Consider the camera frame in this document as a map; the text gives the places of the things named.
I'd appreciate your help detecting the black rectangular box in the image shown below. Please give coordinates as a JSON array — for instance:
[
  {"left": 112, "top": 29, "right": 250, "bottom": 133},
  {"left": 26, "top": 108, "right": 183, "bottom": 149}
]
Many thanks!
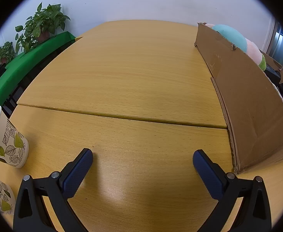
[{"left": 265, "top": 68, "right": 281, "bottom": 87}]

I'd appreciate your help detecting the green tablecloth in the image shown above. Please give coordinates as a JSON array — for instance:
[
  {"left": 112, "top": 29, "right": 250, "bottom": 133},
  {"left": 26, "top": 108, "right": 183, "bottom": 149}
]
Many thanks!
[{"left": 0, "top": 31, "right": 76, "bottom": 119}]

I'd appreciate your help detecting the grey metal door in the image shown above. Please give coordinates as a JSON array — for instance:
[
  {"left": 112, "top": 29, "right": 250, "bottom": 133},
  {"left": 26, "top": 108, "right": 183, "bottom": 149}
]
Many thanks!
[{"left": 267, "top": 20, "right": 283, "bottom": 63}]

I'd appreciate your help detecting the large potted plant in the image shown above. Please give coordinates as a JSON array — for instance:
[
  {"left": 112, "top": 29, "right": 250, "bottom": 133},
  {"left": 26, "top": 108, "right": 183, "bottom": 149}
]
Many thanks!
[{"left": 15, "top": 2, "right": 71, "bottom": 54}]

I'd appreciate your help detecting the leaf print paper cup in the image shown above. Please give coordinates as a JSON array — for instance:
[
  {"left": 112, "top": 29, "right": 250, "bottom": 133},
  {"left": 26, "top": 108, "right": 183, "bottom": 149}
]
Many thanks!
[
  {"left": 0, "top": 171, "right": 16, "bottom": 215},
  {"left": 0, "top": 106, "right": 29, "bottom": 169}
]

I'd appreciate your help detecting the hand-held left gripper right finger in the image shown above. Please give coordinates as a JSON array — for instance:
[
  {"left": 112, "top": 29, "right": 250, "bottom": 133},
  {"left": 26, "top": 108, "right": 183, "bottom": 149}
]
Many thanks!
[{"left": 193, "top": 149, "right": 272, "bottom": 232}]

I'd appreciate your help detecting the large cardboard box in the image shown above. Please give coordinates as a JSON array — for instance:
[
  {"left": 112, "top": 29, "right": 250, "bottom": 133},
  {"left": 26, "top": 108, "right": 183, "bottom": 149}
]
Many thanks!
[{"left": 194, "top": 22, "right": 283, "bottom": 174}]

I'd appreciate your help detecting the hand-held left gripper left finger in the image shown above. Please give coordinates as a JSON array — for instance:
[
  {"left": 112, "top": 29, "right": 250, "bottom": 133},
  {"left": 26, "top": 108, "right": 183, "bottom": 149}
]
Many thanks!
[{"left": 13, "top": 148, "right": 93, "bottom": 232}]

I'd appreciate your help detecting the teal and pink plush pig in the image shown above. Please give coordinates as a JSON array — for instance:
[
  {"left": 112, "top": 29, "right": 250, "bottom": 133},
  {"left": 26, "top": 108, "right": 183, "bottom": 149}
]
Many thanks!
[{"left": 205, "top": 24, "right": 267, "bottom": 72}]

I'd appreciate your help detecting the black chair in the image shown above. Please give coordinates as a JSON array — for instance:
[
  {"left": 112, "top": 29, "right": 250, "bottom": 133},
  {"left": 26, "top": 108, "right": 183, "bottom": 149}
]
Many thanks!
[{"left": 3, "top": 77, "right": 35, "bottom": 116}]

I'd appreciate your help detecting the small potted plant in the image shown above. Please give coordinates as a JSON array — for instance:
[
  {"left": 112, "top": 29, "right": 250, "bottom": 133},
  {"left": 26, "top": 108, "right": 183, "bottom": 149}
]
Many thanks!
[{"left": 0, "top": 42, "right": 16, "bottom": 66}]

